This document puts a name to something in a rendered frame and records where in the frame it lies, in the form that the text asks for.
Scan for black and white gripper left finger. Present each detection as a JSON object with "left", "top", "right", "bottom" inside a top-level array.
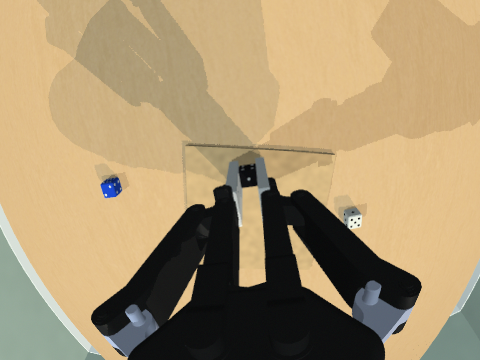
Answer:
[{"left": 91, "top": 161, "right": 243, "bottom": 360}]

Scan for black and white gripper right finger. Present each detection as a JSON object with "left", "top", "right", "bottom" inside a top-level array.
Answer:
[{"left": 255, "top": 157, "right": 422, "bottom": 356}]

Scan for tan square mat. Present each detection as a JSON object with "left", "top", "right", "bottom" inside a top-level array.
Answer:
[{"left": 185, "top": 145, "right": 336, "bottom": 270}]

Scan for blue die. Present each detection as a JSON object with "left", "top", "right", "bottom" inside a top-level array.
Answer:
[{"left": 100, "top": 177, "right": 122, "bottom": 198}]

